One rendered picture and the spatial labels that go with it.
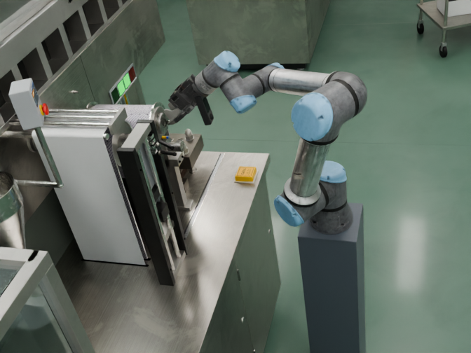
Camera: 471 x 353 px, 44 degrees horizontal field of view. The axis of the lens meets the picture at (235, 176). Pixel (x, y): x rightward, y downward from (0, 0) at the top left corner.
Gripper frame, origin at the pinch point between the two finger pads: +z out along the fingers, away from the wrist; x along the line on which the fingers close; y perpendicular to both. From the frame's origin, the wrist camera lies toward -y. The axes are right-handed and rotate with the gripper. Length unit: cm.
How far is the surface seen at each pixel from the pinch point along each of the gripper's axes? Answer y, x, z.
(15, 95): 40, 60, -24
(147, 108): 9.8, 2.7, 0.7
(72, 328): 1, 101, -25
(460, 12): -146, -310, -25
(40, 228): 11, 40, 40
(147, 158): 3.0, 32.8, -9.6
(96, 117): 21.9, 30.4, -6.9
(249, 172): -37.5, -13.4, 4.8
